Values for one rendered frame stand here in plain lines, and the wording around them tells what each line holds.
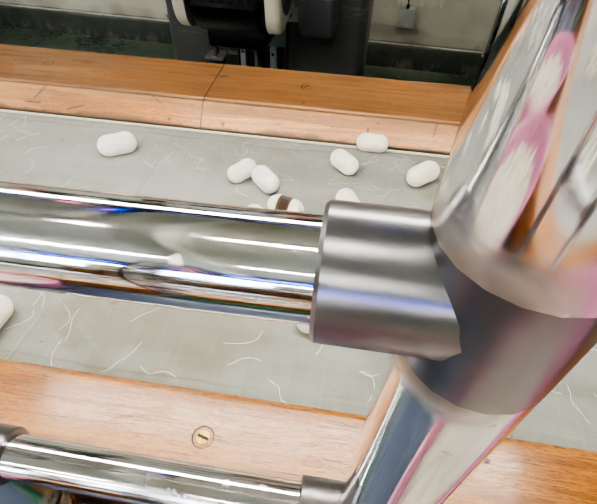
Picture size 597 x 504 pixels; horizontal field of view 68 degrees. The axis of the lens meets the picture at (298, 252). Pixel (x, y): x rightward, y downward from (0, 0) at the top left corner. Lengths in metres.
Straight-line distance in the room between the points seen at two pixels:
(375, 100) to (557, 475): 0.39
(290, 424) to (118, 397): 0.10
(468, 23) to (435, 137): 2.00
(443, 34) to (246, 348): 2.27
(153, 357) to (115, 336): 0.03
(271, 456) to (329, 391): 0.06
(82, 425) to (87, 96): 0.39
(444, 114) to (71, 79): 0.42
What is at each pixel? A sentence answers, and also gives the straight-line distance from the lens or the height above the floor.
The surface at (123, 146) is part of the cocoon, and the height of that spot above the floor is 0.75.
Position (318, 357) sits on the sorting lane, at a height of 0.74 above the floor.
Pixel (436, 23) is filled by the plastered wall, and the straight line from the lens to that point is 2.47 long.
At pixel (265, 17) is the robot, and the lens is 0.98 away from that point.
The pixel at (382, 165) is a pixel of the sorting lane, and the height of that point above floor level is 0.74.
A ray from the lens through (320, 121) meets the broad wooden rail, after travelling 0.49.
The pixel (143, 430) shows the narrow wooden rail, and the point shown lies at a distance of 0.27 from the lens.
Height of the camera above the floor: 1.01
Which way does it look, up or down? 47 degrees down
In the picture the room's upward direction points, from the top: 2 degrees clockwise
